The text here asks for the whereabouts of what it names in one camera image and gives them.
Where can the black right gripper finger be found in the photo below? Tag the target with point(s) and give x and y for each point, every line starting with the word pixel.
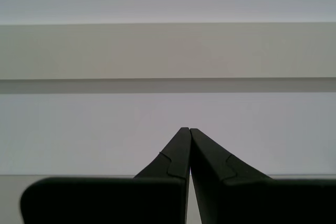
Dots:
pixel 249 200
pixel 105 200

